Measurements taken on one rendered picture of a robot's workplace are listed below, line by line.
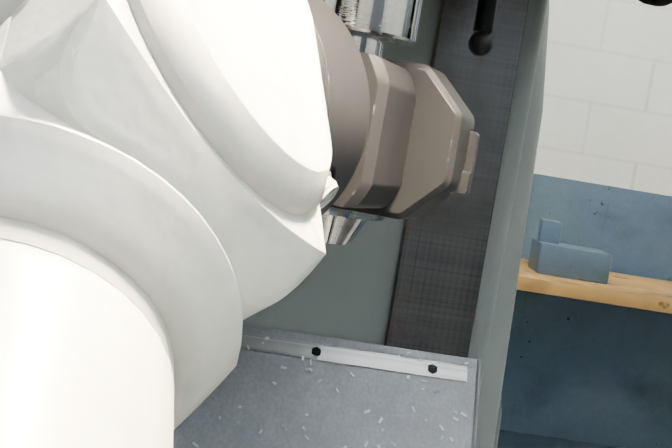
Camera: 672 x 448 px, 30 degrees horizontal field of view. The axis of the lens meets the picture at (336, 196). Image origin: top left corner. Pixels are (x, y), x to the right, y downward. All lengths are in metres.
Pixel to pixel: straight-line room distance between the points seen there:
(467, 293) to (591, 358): 4.10
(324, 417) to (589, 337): 4.12
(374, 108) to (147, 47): 0.20
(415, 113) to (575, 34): 4.46
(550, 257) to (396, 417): 3.37
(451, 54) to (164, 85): 0.69
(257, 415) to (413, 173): 0.45
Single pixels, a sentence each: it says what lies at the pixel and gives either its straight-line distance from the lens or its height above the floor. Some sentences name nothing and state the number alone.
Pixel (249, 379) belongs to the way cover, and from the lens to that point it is 0.87.
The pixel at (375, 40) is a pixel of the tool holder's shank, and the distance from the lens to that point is 0.50.
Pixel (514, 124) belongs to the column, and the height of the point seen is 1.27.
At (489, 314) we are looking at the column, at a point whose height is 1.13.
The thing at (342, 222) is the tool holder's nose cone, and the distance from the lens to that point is 0.49.
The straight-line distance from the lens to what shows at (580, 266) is 4.25.
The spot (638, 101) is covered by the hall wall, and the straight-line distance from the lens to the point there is 4.96.
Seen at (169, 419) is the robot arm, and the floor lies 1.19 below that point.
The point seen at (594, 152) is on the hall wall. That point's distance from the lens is 4.91.
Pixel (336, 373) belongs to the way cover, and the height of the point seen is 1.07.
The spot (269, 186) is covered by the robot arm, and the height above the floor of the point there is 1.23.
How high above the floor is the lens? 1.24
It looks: 3 degrees down
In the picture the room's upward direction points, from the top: 9 degrees clockwise
